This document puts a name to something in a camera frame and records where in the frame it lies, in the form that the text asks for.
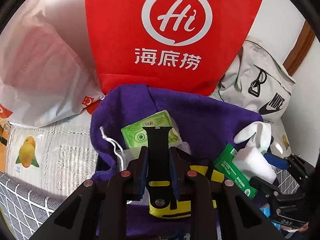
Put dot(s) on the green wet wipes pack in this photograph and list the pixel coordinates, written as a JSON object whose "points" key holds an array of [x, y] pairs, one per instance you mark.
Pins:
{"points": [[224, 165]]}

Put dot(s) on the red Haidilao paper bag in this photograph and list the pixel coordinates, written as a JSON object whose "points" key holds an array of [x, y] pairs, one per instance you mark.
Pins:
{"points": [[183, 45]]}

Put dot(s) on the blue tissue box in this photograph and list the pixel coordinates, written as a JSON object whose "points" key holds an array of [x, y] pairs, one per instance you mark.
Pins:
{"points": [[266, 211]]}

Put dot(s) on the white Miniso plastic bag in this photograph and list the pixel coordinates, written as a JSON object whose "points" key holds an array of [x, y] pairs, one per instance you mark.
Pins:
{"points": [[47, 70]]}

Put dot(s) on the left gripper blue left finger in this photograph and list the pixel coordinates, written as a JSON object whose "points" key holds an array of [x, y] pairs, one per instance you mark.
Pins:
{"points": [[140, 174]]}

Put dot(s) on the green tissue pack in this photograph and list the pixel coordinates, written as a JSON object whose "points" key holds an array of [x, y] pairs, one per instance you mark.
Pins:
{"points": [[136, 134]]}

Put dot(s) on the white and mint sock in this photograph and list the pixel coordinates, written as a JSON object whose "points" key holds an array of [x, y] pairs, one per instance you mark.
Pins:
{"points": [[250, 160]]}

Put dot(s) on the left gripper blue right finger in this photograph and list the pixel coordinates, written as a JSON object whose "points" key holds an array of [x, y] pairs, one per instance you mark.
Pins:
{"points": [[177, 173]]}

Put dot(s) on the grey mesh drawstring bag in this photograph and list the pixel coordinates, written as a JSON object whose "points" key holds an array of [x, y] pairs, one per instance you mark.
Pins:
{"points": [[125, 156]]}

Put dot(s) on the purple fleece towel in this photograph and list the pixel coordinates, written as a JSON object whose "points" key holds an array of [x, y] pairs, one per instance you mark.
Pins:
{"points": [[168, 189]]}

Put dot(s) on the yellow Adidas pouch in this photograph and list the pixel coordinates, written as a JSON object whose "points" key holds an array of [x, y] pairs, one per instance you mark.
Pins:
{"points": [[183, 208]]}

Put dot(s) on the beige Nike backpack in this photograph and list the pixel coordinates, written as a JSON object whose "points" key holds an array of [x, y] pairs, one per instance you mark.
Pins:
{"points": [[256, 81]]}

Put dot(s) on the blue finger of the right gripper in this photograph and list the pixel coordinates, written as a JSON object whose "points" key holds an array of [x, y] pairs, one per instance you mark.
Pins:
{"points": [[276, 161], [267, 189]]}

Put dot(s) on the white fruit print mattress cover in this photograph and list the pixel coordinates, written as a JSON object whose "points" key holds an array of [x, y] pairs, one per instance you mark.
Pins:
{"points": [[55, 159]]}

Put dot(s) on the person's right hand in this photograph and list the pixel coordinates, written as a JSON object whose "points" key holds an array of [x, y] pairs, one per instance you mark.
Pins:
{"points": [[289, 232]]}

